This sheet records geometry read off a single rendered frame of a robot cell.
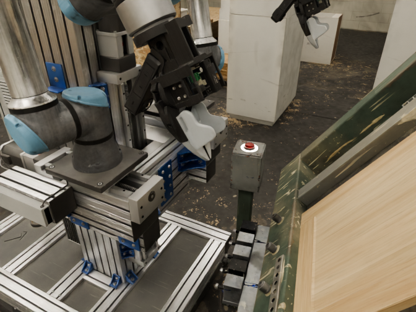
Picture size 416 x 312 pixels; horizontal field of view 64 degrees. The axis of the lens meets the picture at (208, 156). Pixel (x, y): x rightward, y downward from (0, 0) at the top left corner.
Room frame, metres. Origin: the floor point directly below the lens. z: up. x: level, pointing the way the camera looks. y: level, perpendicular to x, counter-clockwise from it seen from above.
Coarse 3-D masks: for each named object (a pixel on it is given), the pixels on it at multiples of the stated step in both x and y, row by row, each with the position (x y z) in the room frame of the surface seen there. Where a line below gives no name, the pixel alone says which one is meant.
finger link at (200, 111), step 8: (200, 104) 0.49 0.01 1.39; (192, 112) 0.49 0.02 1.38; (200, 112) 0.49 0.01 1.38; (208, 112) 0.48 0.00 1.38; (200, 120) 0.49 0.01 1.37; (208, 120) 0.48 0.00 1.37; (216, 120) 0.48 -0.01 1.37; (224, 120) 0.47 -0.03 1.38; (216, 128) 0.48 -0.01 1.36; (224, 128) 0.47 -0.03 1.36; (208, 144) 0.48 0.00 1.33; (208, 152) 0.47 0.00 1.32
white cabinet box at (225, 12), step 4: (224, 0) 5.35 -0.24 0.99; (228, 0) 5.31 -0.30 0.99; (224, 4) 5.35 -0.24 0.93; (228, 4) 5.31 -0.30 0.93; (224, 8) 5.35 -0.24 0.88; (228, 8) 5.31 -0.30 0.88; (224, 12) 5.34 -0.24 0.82; (228, 12) 5.31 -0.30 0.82; (220, 16) 5.37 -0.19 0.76; (224, 16) 5.34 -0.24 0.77; (228, 16) 5.31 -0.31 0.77
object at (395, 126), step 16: (400, 112) 0.84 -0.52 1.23; (384, 128) 0.83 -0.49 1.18; (400, 128) 0.80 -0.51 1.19; (368, 144) 0.82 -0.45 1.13; (384, 144) 0.81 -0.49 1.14; (336, 160) 0.89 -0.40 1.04; (352, 160) 0.83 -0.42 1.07; (320, 176) 0.88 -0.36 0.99; (336, 176) 0.84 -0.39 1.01; (304, 192) 0.87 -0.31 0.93; (320, 192) 0.85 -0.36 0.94
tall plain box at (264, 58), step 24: (240, 0) 3.40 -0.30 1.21; (264, 0) 3.29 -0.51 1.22; (240, 24) 3.39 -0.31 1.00; (264, 24) 3.28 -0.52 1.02; (288, 24) 3.30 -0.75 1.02; (240, 48) 3.39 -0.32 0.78; (264, 48) 3.27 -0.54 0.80; (288, 48) 3.40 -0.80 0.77; (240, 72) 3.38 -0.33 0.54; (264, 72) 3.26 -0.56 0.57; (288, 72) 3.51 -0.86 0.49; (240, 96) 3.37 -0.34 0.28; (264, 96) 3.25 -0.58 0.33; (288, 96) 3.64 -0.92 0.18; (264, 120) 3.24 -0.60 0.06
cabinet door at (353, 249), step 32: (384, 160) 0.73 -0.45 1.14; (352, 192) 0.72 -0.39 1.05; (384, 192) 0.62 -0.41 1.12; (320, 224) 0.69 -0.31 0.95; (352, 224) 0.60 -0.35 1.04; (384, 224) 0.53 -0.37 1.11; (320, 256) 0.58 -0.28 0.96; (352, 256) 0.51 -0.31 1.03; (384, 256) 0.45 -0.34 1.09; (320, 288) 0.48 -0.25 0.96; (352, 288) 0.43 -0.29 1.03; (384, 288) 0.39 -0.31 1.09
